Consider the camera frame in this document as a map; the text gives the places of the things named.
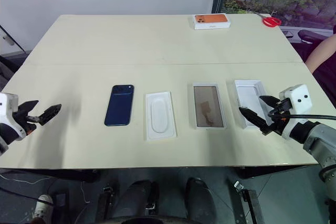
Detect red handled scissors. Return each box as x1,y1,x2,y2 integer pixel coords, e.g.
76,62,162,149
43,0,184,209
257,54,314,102
255,11,282,28

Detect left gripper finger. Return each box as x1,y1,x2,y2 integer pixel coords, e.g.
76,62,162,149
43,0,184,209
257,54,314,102
18,100,40,117
26,103,62,126

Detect white phone box base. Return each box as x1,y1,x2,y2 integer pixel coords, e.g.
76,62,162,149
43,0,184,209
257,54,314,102
189,82,228,131

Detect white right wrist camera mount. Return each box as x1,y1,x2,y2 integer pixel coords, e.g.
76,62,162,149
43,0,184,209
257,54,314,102
278,84,313,141

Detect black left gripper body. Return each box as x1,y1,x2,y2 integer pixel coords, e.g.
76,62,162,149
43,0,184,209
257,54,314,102
13,106,38,136

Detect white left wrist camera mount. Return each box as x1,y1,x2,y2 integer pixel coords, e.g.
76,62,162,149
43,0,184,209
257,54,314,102
0,92,27,141

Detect person's black garment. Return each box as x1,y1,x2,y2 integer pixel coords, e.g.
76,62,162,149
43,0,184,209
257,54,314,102
311,24,336,101

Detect white shoe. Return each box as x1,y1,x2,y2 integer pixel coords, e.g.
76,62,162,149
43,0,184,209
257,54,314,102
32,194,54,220

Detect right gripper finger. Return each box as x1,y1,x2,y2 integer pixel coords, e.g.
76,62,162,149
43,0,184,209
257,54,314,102
259,94,282,109
238,106,271,136

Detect blue phone box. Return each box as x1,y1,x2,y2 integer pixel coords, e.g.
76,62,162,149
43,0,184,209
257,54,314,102
234,79,274,131

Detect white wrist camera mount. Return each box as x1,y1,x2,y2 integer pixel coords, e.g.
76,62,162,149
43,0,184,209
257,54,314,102
0,92,27,141
278,84,313,141

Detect dark blue smartphone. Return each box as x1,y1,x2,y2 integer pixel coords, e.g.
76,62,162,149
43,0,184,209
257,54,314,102
104,84,135,127

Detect grey metal stand frame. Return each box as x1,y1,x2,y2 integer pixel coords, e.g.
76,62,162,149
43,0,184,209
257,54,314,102
233,180,266,224

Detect black office chair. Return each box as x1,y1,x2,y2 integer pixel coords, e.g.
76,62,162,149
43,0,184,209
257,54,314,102
298,29,335,45

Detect white moulded tray insert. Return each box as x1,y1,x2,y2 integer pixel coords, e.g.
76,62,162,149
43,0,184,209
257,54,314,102
143,91,179,142

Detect orange print phone box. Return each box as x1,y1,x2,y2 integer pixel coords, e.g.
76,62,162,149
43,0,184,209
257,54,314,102
193,13,232,31

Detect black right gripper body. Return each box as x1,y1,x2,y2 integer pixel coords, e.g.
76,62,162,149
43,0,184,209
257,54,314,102
268,98,293,134

